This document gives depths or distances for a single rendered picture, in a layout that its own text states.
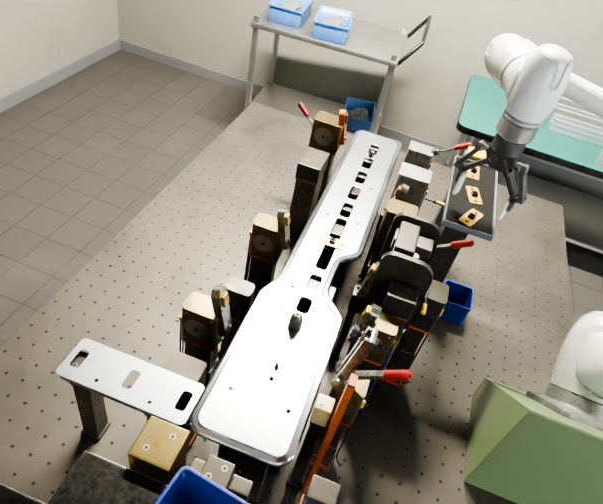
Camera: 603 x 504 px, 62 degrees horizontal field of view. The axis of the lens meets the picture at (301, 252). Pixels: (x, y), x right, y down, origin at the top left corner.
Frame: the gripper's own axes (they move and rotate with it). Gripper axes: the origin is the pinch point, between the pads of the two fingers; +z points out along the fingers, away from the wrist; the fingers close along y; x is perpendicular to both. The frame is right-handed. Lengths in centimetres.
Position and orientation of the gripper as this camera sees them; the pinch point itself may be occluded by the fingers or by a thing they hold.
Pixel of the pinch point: (478, 202)
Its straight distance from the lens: 144.3
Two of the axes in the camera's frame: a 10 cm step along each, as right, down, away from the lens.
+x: -6.7, 4.1, -6.1
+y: -7.2, -5.6, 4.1
